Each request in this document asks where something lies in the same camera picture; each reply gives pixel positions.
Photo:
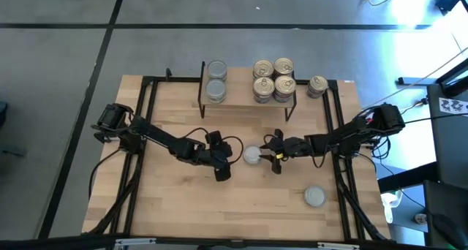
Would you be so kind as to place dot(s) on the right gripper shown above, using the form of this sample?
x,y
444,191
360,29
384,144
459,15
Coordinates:
x,y
296,147

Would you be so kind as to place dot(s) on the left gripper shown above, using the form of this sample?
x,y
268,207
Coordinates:
x,y
215,155

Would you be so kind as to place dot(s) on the large silver ringed can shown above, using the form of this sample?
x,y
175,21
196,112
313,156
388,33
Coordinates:
x,y
314,196

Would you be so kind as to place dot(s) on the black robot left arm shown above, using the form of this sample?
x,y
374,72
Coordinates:
x,y
157,138

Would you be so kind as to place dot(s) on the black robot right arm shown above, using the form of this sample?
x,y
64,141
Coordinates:
x,y
358,131

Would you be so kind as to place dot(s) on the wooden shelf black metal legs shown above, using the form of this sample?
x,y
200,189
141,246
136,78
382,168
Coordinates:
x,y
241,93

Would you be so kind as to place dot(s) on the white sticker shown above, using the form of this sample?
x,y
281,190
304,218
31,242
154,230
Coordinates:
x,y
349,81

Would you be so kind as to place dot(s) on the white plastic object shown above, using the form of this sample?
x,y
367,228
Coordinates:
x,y
389,206

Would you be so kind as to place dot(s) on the small round power adapter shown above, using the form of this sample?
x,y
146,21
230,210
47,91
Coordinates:
x,y
420,219

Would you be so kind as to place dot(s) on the black side desk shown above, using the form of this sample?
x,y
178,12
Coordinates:
x,y
449,144

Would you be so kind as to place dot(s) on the white marker sheet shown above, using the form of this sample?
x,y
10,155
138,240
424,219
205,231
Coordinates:
x,y
453,106

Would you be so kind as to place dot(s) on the black crossbeam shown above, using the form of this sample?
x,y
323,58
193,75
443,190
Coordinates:
x,y
55,243

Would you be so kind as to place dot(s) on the black computer mouse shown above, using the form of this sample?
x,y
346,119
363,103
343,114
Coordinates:
x,y
448,230

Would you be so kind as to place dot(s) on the black metal table frame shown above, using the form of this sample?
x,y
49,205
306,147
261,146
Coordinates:
x,y
184,79

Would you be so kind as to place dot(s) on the black frame clamp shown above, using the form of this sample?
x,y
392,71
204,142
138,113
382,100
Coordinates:
x,y
168,73

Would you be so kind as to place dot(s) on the silver metal bracket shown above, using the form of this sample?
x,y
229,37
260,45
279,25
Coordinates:
x,y
338,246
135,242

